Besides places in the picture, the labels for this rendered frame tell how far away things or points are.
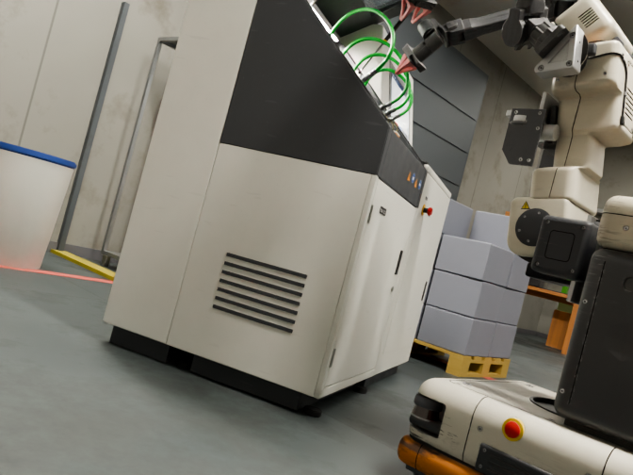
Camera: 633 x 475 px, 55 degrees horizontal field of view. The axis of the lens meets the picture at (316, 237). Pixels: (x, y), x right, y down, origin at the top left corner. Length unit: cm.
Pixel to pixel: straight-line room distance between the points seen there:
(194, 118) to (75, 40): 270
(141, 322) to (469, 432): 121
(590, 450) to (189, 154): 153
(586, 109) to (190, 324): 139
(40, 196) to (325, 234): 208
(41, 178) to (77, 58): 143
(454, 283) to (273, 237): 202
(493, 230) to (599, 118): 247
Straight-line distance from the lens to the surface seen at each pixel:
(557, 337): 958
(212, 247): 212
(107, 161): 497
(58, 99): 480
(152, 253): 225
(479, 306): 382
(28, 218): 368
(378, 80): 279
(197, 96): 227
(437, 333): 388
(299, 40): 216
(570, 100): 185
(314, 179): 200
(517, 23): 180
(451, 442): 159
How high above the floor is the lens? 52
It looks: 1 degrees up
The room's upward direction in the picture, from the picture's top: 15 degrees clockwise
